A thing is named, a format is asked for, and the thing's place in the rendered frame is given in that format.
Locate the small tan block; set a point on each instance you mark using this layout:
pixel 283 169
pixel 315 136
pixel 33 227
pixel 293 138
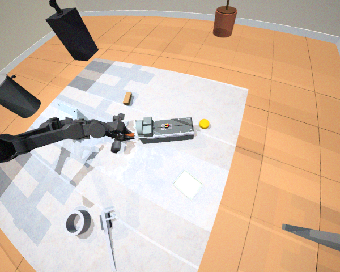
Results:
pixel 127 98

